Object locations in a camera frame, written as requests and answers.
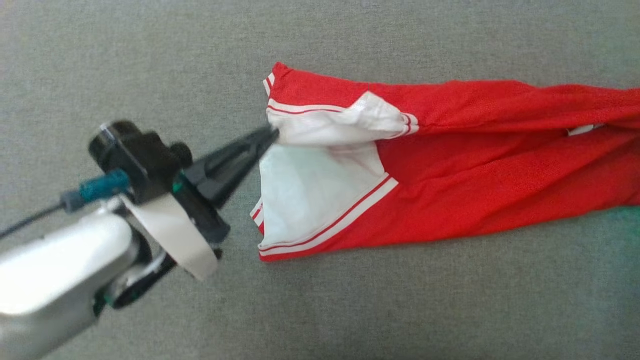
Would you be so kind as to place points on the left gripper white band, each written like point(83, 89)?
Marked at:
point(172, 230)

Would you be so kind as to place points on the red white printed jersey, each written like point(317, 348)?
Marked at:
point(475, 175)

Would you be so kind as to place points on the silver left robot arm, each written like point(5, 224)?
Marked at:
point(55, 280)

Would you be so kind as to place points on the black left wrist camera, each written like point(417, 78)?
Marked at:
point(135, 152)

